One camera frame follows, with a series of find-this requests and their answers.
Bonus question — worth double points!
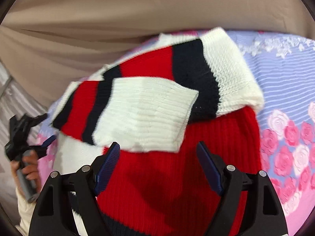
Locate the red white navy knit sweater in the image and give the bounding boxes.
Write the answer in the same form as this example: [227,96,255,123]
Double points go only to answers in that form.
[52,28,264,235]

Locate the cream sleeve left forearm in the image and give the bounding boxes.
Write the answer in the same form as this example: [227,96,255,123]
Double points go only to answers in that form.
[16,188,36,236]

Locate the person's left hand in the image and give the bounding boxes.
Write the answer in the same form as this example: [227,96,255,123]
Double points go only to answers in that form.
[10,150,42,198]

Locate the grey striped curtain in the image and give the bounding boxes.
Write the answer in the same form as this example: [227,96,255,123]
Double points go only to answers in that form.
[0,59,49,227]

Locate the beige fabric curtain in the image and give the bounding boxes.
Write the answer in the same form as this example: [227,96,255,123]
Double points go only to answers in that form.
[1,0,314,106]

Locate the pink blue floral bedsheet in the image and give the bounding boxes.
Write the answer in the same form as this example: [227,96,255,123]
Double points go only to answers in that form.
[29,30,315,236]

